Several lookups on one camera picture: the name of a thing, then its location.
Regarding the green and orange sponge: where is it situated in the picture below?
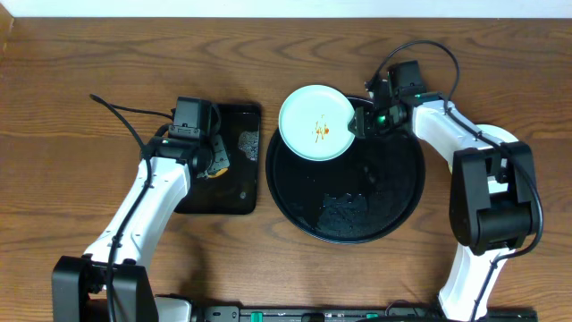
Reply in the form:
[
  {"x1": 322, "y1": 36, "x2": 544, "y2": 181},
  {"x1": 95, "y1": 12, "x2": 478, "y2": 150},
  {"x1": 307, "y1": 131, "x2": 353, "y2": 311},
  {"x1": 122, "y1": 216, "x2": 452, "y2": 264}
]
[{"x1": 207, "y1": 167, "x2": 229, "y2": 179}]

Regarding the light blue plate top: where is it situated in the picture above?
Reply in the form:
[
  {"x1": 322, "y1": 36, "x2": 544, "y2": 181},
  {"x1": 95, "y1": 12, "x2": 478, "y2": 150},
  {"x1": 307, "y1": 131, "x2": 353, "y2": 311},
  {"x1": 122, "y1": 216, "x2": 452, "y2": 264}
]
[{"x1": 278, "y1": 85, "x2": 355, "y2": 162}]

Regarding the light blue plate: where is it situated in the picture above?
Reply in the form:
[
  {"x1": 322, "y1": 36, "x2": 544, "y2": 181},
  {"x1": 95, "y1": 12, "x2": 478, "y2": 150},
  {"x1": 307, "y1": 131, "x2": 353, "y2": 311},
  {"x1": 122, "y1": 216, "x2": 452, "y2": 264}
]
[
  {"x1": 477, "y1": 124, "x2": 518, "y2": 143},
  {"x1": 278, "y1": 85, "x2": 355, "y2": 162}
]

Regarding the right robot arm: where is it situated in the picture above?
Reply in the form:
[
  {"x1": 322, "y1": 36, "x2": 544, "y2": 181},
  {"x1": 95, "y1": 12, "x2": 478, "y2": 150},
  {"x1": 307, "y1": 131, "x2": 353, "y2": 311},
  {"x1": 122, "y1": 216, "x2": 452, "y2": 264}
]
[{"x1": 349, "y1": 77, "x2": 543, "y2": 321}]

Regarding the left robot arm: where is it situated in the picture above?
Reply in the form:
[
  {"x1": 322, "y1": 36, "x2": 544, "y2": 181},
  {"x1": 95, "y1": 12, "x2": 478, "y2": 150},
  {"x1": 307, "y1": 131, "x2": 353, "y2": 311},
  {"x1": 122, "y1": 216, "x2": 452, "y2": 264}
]
[{"x1": 52, "y1": 97, "x2": 222, "y2": 321}]

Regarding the black rectangular tray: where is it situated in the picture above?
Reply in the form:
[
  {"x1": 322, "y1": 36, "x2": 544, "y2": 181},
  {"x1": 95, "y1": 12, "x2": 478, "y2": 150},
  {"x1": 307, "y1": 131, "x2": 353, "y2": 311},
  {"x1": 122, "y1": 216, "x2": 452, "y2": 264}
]
[{"x1": 175, "y1": 103, "x2": 261, "y2": 215}]

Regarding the round black tray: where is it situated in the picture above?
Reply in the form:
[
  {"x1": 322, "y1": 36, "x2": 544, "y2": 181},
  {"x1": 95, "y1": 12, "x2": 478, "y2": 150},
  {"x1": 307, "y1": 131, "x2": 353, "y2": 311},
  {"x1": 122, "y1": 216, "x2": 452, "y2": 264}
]
[{"x1": 265, "y1": 94, "x2": 426, "y2": 245}]

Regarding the right black cable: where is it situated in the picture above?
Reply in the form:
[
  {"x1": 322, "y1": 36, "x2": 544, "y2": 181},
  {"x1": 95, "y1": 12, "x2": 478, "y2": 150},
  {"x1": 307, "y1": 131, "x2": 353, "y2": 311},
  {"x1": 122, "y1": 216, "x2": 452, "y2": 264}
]
[{"x1": 364, "y1": 39, "x2": 545, "y2": 322}]

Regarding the black cable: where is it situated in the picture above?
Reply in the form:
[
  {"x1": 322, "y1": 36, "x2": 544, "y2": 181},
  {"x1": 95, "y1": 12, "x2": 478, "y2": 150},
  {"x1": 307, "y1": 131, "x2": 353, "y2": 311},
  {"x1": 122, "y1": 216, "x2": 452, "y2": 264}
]
[
  {"x1": 88, "y1": 93, "x2": 175, "y2": 322},
  {"x1": 364, "y1": 39, "x2": 545, "y2": 322}
]

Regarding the left black cable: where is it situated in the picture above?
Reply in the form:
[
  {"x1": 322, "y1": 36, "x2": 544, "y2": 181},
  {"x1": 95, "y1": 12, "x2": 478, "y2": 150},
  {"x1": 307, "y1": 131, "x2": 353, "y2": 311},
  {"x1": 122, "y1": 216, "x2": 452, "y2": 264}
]
[{"x1": 88, "y1": 93, "x2": 175, "y2": 322}]

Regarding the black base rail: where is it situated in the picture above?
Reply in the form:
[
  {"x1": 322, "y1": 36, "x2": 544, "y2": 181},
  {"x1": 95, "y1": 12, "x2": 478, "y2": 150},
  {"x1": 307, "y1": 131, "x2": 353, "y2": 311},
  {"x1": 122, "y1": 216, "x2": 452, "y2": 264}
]
[{"x1": 151, "y1": 294, "x2": 540, "y2": 322}]

